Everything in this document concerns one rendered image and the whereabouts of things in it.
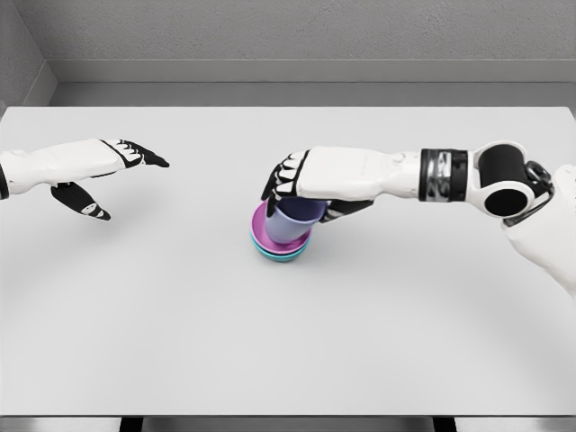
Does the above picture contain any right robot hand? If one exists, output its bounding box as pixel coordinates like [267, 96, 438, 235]
[260, 146, 393, 227]

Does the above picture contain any teal bowl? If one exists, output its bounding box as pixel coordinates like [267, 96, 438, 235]
[249, 232, 312, 265]

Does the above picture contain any lavender cup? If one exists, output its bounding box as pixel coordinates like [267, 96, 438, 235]
[264, 196, 328, 247]

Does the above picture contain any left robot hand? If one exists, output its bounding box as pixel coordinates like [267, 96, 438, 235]
[31, 138, 171, 222]

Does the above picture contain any pink bowl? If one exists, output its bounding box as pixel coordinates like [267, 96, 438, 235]
[249, 200, 313, 257]

